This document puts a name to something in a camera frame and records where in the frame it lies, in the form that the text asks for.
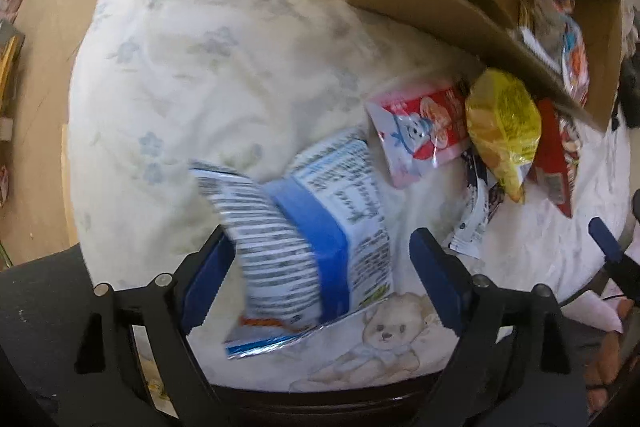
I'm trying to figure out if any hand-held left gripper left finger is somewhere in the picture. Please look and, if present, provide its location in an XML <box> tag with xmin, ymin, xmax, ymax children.
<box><xmin>74</xmin><ymin>224</ymin><xmax>236</xmax><ymax>427</ymax></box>

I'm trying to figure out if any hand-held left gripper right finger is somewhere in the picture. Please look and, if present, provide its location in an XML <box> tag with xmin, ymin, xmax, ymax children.
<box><xmin>409</xmin><ymin>228</ymin><xmax>591</xmax><ymax>427</ymax></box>

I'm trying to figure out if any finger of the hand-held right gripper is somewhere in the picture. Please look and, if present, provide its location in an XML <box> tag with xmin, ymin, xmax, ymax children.
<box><xmin>589</xmin><ymin>217</ymin><xmax>640</xmax><ymax>288</ymax></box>

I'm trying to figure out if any white cartoon snack bar packet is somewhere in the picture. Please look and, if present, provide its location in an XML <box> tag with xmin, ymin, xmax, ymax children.
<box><xmin>448</xmin><ymin>151</ymin><xmax>502</xmax><ymax>259</ymax></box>

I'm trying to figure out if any red printed snack packet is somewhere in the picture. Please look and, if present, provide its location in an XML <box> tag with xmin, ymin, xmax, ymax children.
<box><xmin>527</xmin><ymin>98</ymin><xmax>584</xmax><ymax>219</ymax></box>

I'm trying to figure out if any blue and white snack packet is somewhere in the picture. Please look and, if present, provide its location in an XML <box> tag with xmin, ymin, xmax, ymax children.
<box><xmin>189</xmin><ymin>126</ymin><xmax>397</xmax><ymax>361</ymax></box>

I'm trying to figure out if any yellow chip bag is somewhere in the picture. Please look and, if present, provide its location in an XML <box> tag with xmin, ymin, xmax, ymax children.
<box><xmin>464</xmin><ymin>67</ymin><xmax>543</xmax><ymax>206</ymax></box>

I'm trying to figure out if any pink mascot snack packet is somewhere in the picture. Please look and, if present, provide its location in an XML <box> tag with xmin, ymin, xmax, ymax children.
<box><xmin>364</xmin><ymin>81</ymin><xmax>474</xmax><ymax>189</ymax></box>

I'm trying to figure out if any brown cardboard box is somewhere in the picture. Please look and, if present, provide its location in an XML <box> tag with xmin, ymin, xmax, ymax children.
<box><xmin>347</xmin><ymin>0</ymin><xmax>627</xmax><ymax>131</ymax></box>

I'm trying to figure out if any wooden shelf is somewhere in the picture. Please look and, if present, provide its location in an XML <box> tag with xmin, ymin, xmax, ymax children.
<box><xmin>0</xmin><ymin>19</ymin><xmax>27</xmax><ymax>120</ymax></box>

